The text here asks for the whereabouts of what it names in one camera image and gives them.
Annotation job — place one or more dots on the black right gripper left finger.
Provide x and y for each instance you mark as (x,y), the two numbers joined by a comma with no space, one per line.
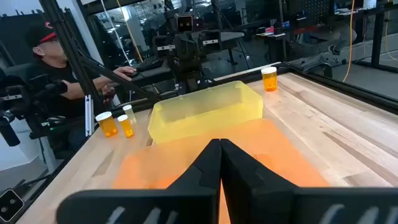
(205,169)

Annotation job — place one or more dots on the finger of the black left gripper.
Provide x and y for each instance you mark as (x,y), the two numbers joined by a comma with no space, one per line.
(194,46)
(183,48)

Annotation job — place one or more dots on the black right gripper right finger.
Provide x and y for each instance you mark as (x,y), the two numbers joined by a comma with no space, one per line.
(245,172)

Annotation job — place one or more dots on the small clear pill bottle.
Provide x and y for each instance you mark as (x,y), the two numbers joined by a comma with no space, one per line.
(129,113)

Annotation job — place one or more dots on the small pill bottle white cap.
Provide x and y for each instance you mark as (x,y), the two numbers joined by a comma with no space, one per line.
(127,127)

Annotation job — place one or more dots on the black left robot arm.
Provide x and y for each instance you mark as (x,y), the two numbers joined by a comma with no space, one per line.
(189,74)

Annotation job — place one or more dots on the translucent orange plastic bin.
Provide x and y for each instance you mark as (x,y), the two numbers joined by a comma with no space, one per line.
(149,168)

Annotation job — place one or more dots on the translucent yellow plastic bin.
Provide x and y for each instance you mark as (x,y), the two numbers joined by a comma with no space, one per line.
(205,109)

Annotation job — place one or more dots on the grey desk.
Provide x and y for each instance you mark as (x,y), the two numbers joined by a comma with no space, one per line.
(233,36)

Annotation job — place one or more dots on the person's hand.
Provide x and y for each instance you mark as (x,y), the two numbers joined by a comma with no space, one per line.
(124,72)

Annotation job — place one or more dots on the silver metal bar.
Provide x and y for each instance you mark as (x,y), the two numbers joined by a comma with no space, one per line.
(88,115)

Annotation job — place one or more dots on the person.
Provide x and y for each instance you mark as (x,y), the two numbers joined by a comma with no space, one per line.
(53,67)

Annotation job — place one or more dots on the person's black red cap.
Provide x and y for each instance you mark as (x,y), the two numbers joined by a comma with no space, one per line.
(38,32)

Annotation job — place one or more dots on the black depth camera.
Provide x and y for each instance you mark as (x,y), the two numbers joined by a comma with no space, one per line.
(11,205)
(185,23)

